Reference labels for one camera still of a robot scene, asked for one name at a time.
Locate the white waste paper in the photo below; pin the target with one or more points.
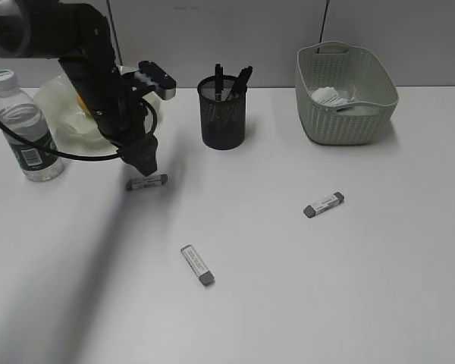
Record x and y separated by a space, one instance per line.
331 97

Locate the yellow mango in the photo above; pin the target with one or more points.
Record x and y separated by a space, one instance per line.
82 105

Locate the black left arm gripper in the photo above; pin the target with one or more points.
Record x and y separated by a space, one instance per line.
116 104

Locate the pale green wavy plate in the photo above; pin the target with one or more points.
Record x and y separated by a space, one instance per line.
74 132

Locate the thin black pen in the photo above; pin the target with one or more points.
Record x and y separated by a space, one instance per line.
219 82

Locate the grey eraser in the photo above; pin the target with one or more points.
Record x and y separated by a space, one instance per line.
323 205
139 183
199 268

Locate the black marker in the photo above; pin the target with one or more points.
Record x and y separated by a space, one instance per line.
238 85
246 77

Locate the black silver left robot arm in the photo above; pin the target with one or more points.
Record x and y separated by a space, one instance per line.
78 36

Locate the pale green woven basket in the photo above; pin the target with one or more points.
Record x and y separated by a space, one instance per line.
338 64

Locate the black mesh pen holder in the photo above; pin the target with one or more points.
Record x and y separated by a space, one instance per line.
223 123

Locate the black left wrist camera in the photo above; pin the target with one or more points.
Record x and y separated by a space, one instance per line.
151 74

